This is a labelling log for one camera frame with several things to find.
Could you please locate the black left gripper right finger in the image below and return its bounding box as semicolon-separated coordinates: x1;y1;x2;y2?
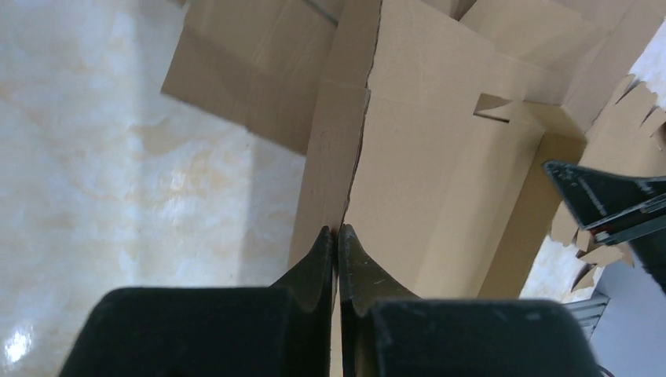
338;225;600;376

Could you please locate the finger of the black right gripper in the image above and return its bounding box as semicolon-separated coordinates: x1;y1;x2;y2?
543;159;665;230

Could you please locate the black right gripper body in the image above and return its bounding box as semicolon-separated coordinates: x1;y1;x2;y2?
593;209;665;293

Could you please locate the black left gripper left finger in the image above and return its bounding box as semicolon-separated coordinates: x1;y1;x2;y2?
60;227;335;376

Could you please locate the large cardboard box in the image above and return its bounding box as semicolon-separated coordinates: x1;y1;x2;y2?
288;0;666;377

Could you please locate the flat cardboard blank at right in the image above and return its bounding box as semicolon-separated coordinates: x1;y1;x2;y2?
551;76;665;267

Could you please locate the flat cardboard blank underneath left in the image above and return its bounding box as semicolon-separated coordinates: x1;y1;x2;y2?
161;0;344;154

